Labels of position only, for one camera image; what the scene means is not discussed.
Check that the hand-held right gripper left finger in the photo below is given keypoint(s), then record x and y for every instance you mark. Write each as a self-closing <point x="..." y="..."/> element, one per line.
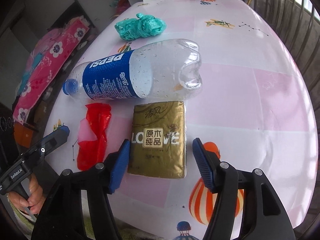
<point x="121" y="166"/>

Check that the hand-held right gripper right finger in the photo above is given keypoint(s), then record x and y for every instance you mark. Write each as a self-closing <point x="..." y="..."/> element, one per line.
<point x="203" y="166"/>

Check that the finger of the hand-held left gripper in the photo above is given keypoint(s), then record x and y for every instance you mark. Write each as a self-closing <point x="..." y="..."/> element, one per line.
<point x="56" y="136"/>

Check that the gold tissue packet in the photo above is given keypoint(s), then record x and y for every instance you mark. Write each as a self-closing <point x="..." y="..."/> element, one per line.
<point x="157" y="120"/>

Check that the person's left hand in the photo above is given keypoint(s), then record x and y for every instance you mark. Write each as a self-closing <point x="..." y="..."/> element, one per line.
<point x="35" y="195"/>

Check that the orange box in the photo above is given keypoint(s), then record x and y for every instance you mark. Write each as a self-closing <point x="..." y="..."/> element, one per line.
<point x="23" y="133"/>

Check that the red plastic wrapper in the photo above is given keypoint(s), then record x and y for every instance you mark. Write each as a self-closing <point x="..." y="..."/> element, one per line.
<point x="96" y="127"/>

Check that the pink floral blanket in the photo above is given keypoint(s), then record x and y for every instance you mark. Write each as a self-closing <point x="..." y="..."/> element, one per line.
<point x="50" y="62"/>

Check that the pink printed tablecloth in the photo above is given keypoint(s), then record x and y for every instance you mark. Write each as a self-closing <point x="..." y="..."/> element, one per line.
<point x="250" y="92"/>

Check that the clear bottle with blue label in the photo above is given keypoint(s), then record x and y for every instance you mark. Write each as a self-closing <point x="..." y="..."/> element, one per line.
<point x="150" y="72"/>

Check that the crumpled green plastic bag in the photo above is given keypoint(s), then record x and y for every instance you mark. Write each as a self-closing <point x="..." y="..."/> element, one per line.
<point x="140" y="26"/>

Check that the row of metal railing posts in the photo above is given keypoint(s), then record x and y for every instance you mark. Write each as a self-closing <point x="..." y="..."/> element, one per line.
<point x="295" y="17"/>

